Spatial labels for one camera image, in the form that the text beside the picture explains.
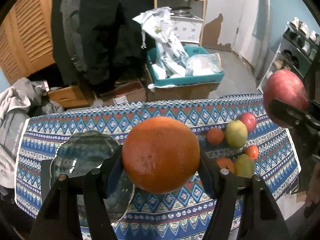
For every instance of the person's right hand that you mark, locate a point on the person's right hand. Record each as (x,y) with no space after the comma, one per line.
(313,193)

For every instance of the white patterned storage box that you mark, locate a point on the white patterned storage box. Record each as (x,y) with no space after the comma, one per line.
(187,29)

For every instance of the small tangerine back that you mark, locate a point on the small tangerine back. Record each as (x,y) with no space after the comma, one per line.
(215,136)

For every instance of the small tangerine front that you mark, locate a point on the small tangerine front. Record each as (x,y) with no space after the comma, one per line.
(252,152)

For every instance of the red apple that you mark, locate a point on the red apple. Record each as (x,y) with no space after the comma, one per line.
(249,120)
(287,87)

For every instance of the shoe rack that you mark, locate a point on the shoe rack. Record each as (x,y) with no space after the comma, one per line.
(296,52)

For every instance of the wooden louvered wardrobe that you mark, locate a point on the wooden louvered wardrobe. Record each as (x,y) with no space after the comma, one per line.
(26,39)

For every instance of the steel steamer pot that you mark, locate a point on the steel steamer pot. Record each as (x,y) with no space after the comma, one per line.
(181,12)

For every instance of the teal plastic bin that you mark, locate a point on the teal plastic bin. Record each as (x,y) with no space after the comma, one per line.
(181,81)

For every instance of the brown cardboard box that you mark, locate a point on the brown cardboard box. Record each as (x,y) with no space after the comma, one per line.
(188,92)

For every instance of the dark glass fruit plate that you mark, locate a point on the dark glass fruit plate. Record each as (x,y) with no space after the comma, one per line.
(85,154)

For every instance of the pile of grey clothes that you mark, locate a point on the pile of grey clothes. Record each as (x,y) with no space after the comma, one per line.
(22,100)

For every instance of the yellow-green mango front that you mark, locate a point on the yellow-green mango front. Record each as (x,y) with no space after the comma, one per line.
(244,166)

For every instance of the white printed rice bag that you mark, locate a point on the white printed rice bag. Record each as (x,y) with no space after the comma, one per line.
(169,51)

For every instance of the clear plastic bag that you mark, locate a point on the clear plastic bag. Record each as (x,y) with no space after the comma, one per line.
(203,64)

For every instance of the wooden drawer box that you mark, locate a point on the wooden drawer box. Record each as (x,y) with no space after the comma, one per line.
(69,97)

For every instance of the small tangerine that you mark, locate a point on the small tangerine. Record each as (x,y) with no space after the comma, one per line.
(252,152)
(215,136)

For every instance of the large orange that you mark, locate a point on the large orange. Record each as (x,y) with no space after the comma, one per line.
(226,163)
(160,155)

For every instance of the patterned blue tablecloth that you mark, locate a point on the patterned blue tablecloth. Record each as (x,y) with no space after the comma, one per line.
(137,214)

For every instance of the yellow-green pear back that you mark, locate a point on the yellow-green pear back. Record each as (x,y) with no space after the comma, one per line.
(236,134)

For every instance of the red apple back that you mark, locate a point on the red apple back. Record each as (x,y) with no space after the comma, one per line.
(249,120)

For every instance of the red apple front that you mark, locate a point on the red apple front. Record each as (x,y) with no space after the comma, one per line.
(287,87)

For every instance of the large orange front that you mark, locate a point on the large orange front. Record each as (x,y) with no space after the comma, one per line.
(160,155)

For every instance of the black hanging jacket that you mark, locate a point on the black hanging jacket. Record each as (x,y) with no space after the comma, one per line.
(98,40)

